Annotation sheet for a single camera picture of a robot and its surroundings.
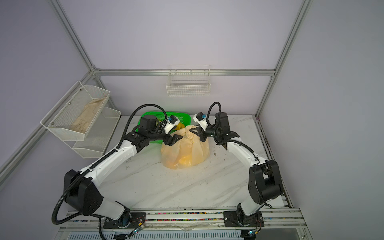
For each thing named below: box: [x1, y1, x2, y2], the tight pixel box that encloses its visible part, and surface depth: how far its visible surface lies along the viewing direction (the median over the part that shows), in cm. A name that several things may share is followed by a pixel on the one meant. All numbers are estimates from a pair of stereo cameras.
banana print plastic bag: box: [160, 125, 210, 170], surface depth 87 cm
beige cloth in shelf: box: [70, 97, 106, 134], surface depth 81 cm
